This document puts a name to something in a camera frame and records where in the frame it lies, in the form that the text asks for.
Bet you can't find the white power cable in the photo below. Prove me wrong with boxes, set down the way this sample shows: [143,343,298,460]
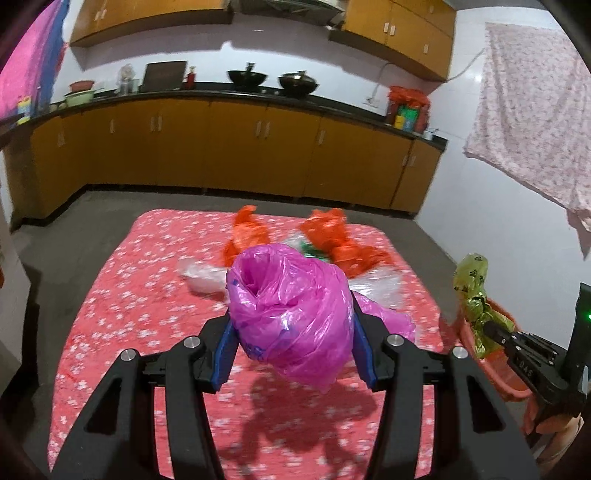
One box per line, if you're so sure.
[369,46,485,100]

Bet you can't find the pink floral hanging cloth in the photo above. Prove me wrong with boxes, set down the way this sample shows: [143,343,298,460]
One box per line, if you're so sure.
[463,21,591,260]

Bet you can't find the black kitchen countertop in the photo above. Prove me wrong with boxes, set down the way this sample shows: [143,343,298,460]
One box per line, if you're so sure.
[0,82,450,149]

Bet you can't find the orange plastic basket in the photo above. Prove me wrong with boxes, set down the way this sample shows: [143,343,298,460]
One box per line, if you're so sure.
[450,298,539,403]

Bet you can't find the black open wok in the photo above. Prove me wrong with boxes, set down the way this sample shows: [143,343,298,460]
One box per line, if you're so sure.
[227,62,269,90]

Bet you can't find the yellow printed plastic bag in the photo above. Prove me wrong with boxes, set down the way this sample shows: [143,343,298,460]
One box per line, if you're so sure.
[452,253,517,361]

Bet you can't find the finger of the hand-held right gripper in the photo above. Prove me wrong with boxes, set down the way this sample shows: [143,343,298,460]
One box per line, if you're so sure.
[482,320,522,356]

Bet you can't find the green plastic bag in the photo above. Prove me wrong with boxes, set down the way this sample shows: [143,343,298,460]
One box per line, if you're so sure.
[295,237,334,263]

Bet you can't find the red plastic bag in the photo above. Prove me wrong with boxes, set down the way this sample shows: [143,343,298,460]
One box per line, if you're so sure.
[385,85,433,134]

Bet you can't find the red floral tablecloth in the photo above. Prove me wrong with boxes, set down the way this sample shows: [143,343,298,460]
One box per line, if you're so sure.
[48,209,455,480]

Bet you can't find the green basin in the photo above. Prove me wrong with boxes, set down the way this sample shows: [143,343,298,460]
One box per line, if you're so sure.
[63,90,96,108]

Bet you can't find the orange plastic bag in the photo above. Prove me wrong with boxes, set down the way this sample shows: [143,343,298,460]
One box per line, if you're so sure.
[299,209,394,278]
[224,205,271,267]

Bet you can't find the green yellow box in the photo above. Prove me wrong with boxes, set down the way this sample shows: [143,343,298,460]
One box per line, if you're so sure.
[394,105,417,132]

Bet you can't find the pink plastic bag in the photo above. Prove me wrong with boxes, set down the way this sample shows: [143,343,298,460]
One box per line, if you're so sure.
[226,244,416,394]

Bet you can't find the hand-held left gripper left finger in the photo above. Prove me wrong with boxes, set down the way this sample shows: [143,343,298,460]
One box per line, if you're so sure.
[48,310,241,480]

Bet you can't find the black lidded wok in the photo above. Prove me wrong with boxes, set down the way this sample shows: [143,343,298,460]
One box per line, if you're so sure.
[278,70,321,98]

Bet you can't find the range hood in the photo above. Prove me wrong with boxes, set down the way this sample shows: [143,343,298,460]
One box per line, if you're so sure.
[231,0,348,28]

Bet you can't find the yellow wall cabinet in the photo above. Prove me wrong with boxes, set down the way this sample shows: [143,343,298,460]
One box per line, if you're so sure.
[341,0,458,82]
[69,0,234,47]

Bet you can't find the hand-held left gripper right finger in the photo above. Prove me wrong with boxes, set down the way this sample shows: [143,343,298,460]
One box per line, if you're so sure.
[350,291,541,480]

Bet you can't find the person's right hand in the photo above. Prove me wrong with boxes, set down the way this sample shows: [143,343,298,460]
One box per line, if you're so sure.
[524,406,583,476]

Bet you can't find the yellow lower kitchen cabinets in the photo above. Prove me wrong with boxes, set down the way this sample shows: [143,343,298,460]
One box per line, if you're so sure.
[0,97,444,220]

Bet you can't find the glass jar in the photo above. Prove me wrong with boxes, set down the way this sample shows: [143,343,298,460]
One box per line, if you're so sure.
[117,65,140,95]

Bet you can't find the clear plastic bag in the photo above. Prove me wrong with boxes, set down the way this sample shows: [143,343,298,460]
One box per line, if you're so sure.
[178,256,232,297]
[350,267,408,309]

